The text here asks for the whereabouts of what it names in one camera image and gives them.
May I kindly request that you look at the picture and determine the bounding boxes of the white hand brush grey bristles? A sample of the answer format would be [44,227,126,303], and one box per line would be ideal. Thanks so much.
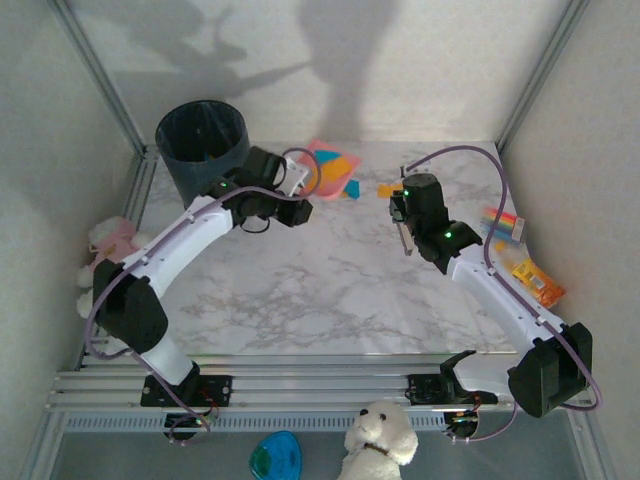
[396,219,417,259]

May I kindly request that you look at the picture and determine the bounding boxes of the pink plastic dustpan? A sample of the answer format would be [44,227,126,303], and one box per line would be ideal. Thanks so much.
[298,138,363,202]

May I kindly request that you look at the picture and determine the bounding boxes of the dark round waste bin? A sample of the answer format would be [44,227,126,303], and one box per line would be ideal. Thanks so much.
[153,99,252,211]

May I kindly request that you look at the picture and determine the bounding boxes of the rainbow marker pen pack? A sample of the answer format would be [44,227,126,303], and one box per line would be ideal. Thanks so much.
[479,205,527,244]

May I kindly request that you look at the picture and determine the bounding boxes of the orange snack packet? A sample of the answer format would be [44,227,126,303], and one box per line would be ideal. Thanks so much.
[499,249,568,309]

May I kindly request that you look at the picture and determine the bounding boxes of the white plush toy pink dress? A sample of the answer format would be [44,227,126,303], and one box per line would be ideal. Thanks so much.
[74,214,154,321]

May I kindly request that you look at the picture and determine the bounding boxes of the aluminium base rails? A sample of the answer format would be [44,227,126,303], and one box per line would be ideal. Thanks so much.
[47,353,594,414]

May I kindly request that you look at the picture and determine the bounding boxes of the black controller board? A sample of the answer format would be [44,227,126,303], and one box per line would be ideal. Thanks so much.
[163,410,217,447]
[442,409,482,445]

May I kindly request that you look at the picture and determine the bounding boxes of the white plush dog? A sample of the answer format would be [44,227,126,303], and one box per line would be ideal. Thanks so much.
[335,398,420,480]

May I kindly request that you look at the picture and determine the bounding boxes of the blue green plastic toy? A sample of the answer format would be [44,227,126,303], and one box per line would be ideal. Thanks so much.
[248,429,305,480]

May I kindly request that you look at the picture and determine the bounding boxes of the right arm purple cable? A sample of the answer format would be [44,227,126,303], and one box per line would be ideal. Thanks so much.
[399,144,604,444]

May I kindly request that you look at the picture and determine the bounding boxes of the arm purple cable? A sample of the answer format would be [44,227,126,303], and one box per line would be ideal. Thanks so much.
[83,147,324,446]
[399,144,604,444]

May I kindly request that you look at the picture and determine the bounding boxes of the aluminium side rail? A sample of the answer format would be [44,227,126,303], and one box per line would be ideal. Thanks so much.
[74,144,162,374]

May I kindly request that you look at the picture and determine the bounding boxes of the aluminium frame post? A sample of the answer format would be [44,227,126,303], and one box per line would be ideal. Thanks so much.
[493,0,595,154]
[47,0,149,156]

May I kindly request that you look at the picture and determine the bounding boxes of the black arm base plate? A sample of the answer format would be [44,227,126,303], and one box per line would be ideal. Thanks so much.
[407,372,500,406]
[140,373,234,407]

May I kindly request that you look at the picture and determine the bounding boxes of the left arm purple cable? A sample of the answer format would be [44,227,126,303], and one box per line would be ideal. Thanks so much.
[83,147,324,446]

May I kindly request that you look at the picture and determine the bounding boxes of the slotted grey cable duct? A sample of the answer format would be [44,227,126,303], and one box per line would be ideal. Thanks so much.
[63,413,449,434]

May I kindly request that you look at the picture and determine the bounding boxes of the aluminium frame leg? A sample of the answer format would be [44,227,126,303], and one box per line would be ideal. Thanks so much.
[569,409,619,480]
[17,409,69,480]

